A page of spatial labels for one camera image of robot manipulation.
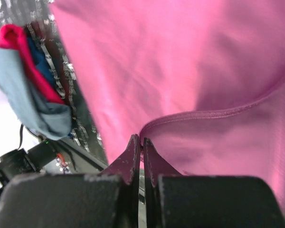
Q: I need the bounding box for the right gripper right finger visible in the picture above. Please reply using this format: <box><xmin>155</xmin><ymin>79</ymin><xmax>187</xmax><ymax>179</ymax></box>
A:
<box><xmin>143</xmin><ymin>138</ymin><xmax>285</xmax><ymax>228</ymax></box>

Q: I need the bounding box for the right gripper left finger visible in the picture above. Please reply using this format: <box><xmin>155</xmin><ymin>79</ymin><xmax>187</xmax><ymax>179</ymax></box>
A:
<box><xmin>0</xmin><ymin>135</ymin><xmax>140</xmax><ymax>228</ymax></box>

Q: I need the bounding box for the purple satin napkin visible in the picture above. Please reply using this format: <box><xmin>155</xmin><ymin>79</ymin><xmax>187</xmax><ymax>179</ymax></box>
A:
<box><xmin>49</xmin><ymin>0</ymin><xmax>285</xmax><ymax>210</ymax></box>

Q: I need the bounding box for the grey-blue folded cloth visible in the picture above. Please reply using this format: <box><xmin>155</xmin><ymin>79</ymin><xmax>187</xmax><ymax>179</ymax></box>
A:
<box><xmin>0</xmin><ymin>48</ymin><xmax>72</xmax><ymax>140</ymax></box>

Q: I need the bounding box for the dark blue folded cloth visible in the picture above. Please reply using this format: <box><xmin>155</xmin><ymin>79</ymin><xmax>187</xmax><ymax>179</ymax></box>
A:
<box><xmin>27</xmin><ymin>37</ymin><xmax>56</xmax><ymax>88</ymax></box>

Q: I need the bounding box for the red folded cloth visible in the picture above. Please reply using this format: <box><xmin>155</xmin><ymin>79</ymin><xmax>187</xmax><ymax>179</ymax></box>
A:
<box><xmin>0</xmin><ymin>24</ymin><xmax>65</xmax><ymax>104</ymax></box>

